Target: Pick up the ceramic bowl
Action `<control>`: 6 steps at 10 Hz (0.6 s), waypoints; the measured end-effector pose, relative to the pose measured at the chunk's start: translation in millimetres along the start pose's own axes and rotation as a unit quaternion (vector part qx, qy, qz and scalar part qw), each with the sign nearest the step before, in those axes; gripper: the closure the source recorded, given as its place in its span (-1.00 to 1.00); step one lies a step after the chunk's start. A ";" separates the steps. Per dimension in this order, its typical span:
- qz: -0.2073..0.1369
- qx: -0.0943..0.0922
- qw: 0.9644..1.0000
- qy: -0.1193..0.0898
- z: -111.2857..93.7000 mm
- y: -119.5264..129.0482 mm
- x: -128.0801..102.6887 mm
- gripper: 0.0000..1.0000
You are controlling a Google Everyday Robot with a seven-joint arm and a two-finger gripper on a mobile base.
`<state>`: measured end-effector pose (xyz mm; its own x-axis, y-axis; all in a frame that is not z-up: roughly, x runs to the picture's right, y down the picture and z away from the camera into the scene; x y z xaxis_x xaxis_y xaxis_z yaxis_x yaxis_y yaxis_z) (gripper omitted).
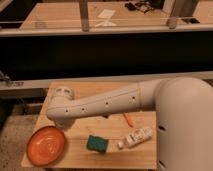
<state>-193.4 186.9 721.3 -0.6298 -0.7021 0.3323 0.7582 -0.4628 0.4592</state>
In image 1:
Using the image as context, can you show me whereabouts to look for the black phone on table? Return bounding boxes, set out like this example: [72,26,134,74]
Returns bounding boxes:
[182,18,200,24]

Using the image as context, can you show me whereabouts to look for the orange ceramic bowl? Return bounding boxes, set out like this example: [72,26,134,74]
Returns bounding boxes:
[26,126,66,166]

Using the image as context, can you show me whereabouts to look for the green sponge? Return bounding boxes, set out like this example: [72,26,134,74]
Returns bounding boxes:
[86,135,109,153]

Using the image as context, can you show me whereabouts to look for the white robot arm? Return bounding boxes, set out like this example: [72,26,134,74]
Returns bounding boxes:
[47,77,213,171]

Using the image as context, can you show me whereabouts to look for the black cables and devices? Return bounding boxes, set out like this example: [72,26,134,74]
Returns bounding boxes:
[124,0,165,14]

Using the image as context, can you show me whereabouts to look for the white paper sheet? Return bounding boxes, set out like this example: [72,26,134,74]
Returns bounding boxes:
[98,9,115,19]

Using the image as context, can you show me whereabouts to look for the grey metal post right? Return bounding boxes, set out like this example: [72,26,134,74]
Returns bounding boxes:
[167,0,185,29]

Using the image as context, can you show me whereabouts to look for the grey metal post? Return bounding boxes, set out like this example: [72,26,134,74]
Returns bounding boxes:
[79,0,89,32]
[167,0,185,29]

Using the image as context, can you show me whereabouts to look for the white plastic bottle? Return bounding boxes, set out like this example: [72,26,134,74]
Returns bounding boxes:
[117,127,153,150]

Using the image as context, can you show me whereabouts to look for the orange carrot stick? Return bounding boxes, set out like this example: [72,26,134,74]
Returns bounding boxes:
[123,113,134,127]

